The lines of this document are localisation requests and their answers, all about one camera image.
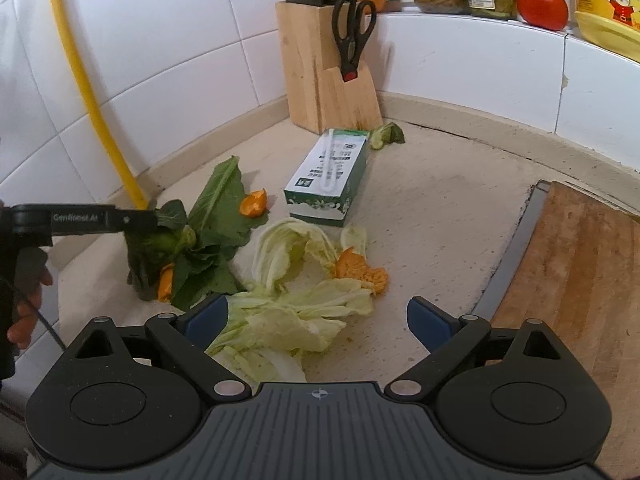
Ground small napa cabbage leaf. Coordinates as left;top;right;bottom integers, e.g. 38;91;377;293
340;225;368;256

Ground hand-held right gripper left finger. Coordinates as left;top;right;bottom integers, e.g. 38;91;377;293
75;294;251;402

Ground person's left hand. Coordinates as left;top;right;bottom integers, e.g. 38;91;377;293
7;255;53;343

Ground wooden cutting board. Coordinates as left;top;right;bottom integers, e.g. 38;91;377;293
490;180;640;476

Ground black cable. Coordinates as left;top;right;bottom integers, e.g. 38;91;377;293
15;285;67;353

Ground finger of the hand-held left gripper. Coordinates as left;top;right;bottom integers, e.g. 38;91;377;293
115;207;158;233

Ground orange peel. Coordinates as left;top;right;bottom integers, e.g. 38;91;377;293
334;247;390;297
157;262;176;303
237;189;268;218

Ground dark green leaf bunch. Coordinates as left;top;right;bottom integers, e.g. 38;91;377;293
125;200;241;311

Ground small green leaf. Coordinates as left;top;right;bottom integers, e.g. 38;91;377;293
369;121;406;151

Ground red tomato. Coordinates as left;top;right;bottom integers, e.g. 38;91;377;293
516;0;570;31

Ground yellow dish soap bottle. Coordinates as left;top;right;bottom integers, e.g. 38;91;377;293
570;0;640;63

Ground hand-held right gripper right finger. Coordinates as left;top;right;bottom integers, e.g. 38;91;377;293
384;296;563;401

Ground black kitchen scissors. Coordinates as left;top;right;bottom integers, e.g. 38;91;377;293
331;0;377;82

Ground green milk carton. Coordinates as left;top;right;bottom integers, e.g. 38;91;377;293
283;127;372;228

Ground wooden knife block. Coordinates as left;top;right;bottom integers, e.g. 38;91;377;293
275;0;383;135

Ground yellow pipe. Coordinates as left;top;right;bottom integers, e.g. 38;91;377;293
44;0;149;211

